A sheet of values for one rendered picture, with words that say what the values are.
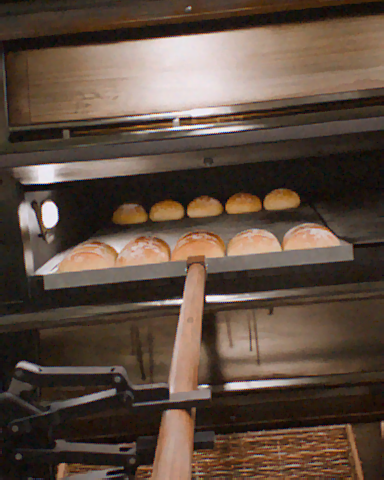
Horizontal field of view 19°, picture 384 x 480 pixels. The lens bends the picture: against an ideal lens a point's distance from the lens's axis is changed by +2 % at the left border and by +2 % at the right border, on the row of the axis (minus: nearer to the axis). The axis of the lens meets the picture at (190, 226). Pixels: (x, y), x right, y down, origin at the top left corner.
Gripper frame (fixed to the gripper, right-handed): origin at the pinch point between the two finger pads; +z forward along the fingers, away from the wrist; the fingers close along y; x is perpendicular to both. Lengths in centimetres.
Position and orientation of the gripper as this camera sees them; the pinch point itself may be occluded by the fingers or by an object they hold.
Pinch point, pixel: (175, 421)
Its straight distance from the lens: 105.6
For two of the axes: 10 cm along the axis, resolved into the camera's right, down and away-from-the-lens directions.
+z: 10.0, -0.9, -0.3
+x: -0.2, 1.1, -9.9
